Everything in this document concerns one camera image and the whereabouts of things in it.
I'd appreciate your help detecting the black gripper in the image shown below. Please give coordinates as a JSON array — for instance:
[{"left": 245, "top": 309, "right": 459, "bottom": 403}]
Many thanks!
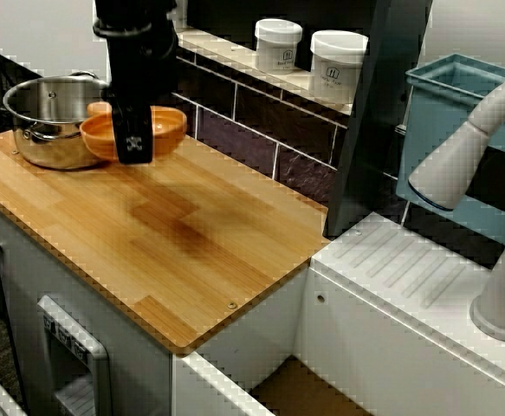
[{"left": 102, "top": 25, "right": 178, "bottom": 166}]

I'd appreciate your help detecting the large white labelled jar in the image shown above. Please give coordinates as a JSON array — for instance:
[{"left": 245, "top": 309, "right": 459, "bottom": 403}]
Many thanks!
[{"left": 308, "top": 29, "right": 370, "bottom": 105}]

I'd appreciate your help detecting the white sink unit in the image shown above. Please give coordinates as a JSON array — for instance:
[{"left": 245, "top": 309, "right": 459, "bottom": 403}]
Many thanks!
[{"left": 172, "top": 211, "right": 505, "bottom": 416}]

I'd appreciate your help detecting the white kitchen cabinet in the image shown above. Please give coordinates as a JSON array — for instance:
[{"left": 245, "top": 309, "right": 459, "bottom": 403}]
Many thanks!
[{"left": 0, "top": 201, "right": 176, "bottom": 416}]

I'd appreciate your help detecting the dark gray upright panel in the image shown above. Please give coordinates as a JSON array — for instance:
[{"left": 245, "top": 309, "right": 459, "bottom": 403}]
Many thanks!
[{"left": 325, "top": 0, "right": 435, "bottom": 239}]

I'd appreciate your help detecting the small white labelled jar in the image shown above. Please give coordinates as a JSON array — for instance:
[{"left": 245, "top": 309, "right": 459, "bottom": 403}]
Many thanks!
[{"left": 254, "top": 17, "right": 304, "bottom": 75}]

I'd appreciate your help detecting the stainless steel pot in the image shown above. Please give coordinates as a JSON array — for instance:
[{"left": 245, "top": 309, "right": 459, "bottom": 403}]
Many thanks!
[{"left": 3, "top": 71, "right": 114, "bottom": 171}]

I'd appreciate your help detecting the gray toy faucet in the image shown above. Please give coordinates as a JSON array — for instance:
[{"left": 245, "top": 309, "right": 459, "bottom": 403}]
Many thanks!
[{"left": 407, "top": 71, "right": 505, "bottom": 343}]

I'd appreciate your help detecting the blue plastic bin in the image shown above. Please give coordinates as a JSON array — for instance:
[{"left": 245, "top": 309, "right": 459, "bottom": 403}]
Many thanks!
[{"left": 395, "top": 52, "right": 505, "bottom": 246}]

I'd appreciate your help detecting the orange plastic toy pan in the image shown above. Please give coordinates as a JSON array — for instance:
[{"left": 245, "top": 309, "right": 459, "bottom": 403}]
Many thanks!
[{"left": 79, "top": 101, "right": 189, "bottom": 162}]

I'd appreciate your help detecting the gray dispenser panel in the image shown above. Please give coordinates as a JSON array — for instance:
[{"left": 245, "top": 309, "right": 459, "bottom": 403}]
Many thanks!
[{"left": 36, "top": 295, "right": 113, "bottom": 416}]

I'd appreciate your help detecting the beige shelf ledge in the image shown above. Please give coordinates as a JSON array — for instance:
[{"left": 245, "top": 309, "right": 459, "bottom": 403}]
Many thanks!
[{"left": 176, "top": 28, "right": 353, "bottom": 116}]

